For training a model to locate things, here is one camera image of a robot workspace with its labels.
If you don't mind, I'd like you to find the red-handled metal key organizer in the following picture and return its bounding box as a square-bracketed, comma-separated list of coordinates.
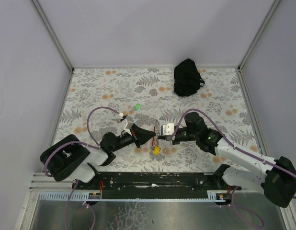
[151, 120, 160, 150]

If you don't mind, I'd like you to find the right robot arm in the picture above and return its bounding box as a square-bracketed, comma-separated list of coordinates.
[159, 112, 296, 208]

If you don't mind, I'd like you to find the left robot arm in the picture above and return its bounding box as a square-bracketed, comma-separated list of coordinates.
[40, 124, 156, 183]

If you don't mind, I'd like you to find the green key tag with key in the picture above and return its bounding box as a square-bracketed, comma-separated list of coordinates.
[134, 103, 140, 111]

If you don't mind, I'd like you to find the black folded cloth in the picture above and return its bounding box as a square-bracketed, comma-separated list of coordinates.
[174, 58, 205, 97]

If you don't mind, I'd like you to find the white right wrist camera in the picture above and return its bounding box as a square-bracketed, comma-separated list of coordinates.
[160, 123, 175, 136]

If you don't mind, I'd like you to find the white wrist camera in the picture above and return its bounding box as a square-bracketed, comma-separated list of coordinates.
[122, 115, 134, 135]
[160, 123, 175, 136]

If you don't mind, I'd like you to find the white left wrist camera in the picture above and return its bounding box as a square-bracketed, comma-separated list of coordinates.
[122, 115, 134, 135]

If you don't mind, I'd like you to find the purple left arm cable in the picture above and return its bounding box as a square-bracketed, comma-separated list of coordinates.
[44, 106, 127, 178]

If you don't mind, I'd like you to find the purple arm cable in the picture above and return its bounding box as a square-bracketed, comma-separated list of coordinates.
[44, 106, 127, 178]
[171, 109, 296, 200]

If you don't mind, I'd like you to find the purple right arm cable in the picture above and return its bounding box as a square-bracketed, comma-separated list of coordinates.
[171, 109, 296, 200]

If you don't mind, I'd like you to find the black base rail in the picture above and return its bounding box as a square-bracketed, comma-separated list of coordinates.
[72, 164, 235, 198]

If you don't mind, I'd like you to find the purple left floor cable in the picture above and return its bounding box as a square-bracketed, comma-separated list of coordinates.
[65, 179, 96, 230]

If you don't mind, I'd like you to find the purple floor cable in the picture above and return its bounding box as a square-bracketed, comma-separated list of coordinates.
[219, 185, 264, 227]
[65, 179, 96, 230]

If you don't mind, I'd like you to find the white slotted cable duct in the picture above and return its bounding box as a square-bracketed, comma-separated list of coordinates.
[39, 191, 231, 204]

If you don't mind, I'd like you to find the purple right floor cable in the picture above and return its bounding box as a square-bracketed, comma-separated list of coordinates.
[219, 185, 264, 227]

